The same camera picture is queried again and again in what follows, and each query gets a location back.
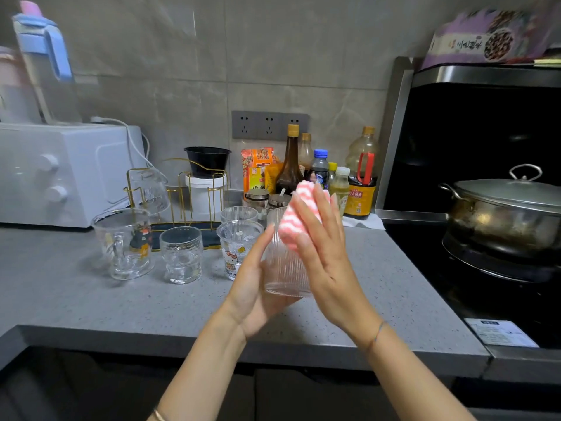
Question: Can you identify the person's left hand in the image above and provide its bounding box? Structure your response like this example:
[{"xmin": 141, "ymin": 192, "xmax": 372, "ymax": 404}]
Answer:
[{"xmin": 219, "ymin": 223, "xmax": 301, "ymax": 340}]

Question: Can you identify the person's right hand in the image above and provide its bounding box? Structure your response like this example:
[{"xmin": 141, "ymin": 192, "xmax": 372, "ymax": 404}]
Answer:
[{"xmin": 289, "ymin": 181, "xmax": 386, "ymax": 349}]

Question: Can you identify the embossed ribbed clear glass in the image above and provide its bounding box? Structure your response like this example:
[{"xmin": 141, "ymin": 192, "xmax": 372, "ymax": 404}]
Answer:
[{"xmin": 262, "ymin": 206, "xmax": 314, "ymax": 299}]

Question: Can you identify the cartoon cat print glass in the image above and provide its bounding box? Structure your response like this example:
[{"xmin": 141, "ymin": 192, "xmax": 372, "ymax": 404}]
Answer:
[{"xmin": 217, "ymin": 219, "xmax": 265, "ymax": 281}]

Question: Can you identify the gold wire cup rack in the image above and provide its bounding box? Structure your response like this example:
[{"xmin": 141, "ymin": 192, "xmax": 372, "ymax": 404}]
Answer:
[{"xmin": 124, "ymin": 158, "xmax": 228, "ymax": 251}]

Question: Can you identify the short textured glass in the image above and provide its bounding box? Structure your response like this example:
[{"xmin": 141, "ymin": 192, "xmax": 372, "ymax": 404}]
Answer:
[{"xmin": 159, "ymin": 225, "xmax": 204, "ymax": 285}]

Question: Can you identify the pink striped cloth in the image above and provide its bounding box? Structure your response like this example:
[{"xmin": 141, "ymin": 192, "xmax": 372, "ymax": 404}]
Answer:
[{"xmin": 278, "ymin": 179, "xmax": 332, "ymax": 253}]

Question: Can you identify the small ribbed clear glass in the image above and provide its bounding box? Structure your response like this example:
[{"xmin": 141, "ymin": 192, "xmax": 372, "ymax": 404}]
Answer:
[{"xmin": 220, "ymin": 205, "xmax": 259, "ymax": 224}]

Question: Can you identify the penguin print glass mug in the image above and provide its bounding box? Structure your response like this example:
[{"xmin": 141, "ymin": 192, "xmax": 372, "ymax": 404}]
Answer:
[{"xmin": 91, "ymin": 208, "xmax": 154, "ymax": 281}]

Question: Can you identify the tall ribbed clear glass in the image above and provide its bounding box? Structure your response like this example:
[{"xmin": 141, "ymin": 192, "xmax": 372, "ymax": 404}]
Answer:
[{"xmin": 127, "ymin": 167, "xmax": 171, "ymax": 215}]

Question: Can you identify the person's left forearm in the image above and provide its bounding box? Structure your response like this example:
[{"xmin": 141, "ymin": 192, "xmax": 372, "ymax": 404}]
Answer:
[{"xmin": 147, "ymin": 315, "xmax": 246, "ymax": 421}]

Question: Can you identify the white paper towel sheet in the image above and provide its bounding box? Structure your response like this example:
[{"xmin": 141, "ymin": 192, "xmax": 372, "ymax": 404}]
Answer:
[{"xmin": 341, "ymin": 213, "xmax": 386, "ymax": 230}]

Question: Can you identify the yellow liquid bottle white cap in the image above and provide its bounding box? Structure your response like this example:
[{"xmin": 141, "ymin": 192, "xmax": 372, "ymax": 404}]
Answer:
[{"xmin": 328, "ymin": 166, "xmax": 351, "ymax": 215}]

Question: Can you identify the white plastic bucket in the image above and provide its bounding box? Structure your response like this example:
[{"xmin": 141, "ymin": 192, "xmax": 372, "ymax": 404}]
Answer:
[{"xmin": 185, "ymin": 174, "xmax": 227, "ymax": 222}]

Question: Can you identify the dark bottle blue cap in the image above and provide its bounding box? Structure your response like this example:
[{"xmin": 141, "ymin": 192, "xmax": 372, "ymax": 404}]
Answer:
[{"xmin": 308, "ymin": 149, "xmax": 330, "ymax": 189}]

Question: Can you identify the dark brown glass bottle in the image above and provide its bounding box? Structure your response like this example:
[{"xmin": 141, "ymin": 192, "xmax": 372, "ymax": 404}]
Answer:
[{"xmin": 275, "ymin": 123, "xmax": 306, "ymax": 196}]

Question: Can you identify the yellow seasoning pouch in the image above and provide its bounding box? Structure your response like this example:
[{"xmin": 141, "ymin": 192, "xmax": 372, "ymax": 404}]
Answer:
[{"xmin": 264, "ymin": 161, "xmax": 283, "ymax": 194}]

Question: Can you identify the orange seasoning packet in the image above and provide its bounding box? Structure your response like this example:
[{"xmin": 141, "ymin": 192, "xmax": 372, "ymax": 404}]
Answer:
[{"xmin": 241, "ymin": 147, "xmax": 277, "ymax": 194}]

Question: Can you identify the clear bottle brown cap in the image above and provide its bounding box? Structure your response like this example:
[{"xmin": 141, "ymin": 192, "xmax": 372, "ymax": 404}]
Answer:
[{"xmin": 297, "ymin": 133, "xmax": 314, "ymax": 170}]

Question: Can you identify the black plastic bowl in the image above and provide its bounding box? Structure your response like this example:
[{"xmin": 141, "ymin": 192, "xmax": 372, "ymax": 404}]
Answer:
[{"xmin": 183, "ymin": 146, "xmax": 232, "ymax": 179}]

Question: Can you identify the white label sticker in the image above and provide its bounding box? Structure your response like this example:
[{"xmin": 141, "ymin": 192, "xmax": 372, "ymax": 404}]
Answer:
[{"xmin": 464, "ymin": 318, "xmax": 540, "ymax": 348}]

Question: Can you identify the stainless steel pot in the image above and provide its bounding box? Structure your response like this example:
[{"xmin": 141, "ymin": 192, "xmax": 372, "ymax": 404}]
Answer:
[{"xmin": 439, "ymin": 181, "xmax": 561, "ymax": 259}]

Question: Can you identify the steel pot lid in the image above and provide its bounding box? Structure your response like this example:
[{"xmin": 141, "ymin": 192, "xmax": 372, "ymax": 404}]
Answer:
[{"xmin": 453, "ymin": 164, "xmax": 561, "ymax": 213}]

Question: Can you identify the white microwave oven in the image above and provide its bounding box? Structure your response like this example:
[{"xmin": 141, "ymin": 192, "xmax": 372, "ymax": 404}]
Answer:
[{"xmin": 0, "ymin": 122, "xmax": 148, "ymax": 229}]

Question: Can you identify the purple food packet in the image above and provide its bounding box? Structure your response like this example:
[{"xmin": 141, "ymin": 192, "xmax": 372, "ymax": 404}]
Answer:
[{"xmin": 420, "ymin": 0, "xmax": 561, "ymax": 71}]

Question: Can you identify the clear jug blue lid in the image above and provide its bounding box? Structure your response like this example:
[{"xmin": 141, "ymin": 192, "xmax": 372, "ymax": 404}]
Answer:
[{"xmin": 12, "ymin": 0, "xmax": 82, "ymax": 124}]

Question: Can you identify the clear container pink lid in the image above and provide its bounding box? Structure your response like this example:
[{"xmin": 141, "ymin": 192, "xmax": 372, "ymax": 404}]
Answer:
[{"xmin": 0, "ymin": 46, "xmax": 43, "ymax": 124}]

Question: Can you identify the thin string bracelet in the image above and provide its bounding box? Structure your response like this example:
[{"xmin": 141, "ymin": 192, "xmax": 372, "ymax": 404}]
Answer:
[{"xmin": 366, "ymin": 320, "xmax": 387, "ymax": 352}]

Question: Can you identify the large bottle red handle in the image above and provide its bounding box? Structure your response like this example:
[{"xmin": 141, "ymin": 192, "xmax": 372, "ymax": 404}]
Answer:
[{"xmin": 343, "ymin": 126, "xmax": 380, "ymax": 220}]

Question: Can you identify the grey wall socket panel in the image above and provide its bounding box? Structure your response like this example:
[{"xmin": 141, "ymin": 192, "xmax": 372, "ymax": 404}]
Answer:
[{"xmin": 231, "ymin": 110, "xmax": 310, "ymax": 141}]

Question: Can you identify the white power cable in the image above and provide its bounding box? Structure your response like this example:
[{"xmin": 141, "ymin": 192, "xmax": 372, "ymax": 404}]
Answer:
[{"xmin": 91, "ymin": 116, "xmax": 154, "ymax": 168}]

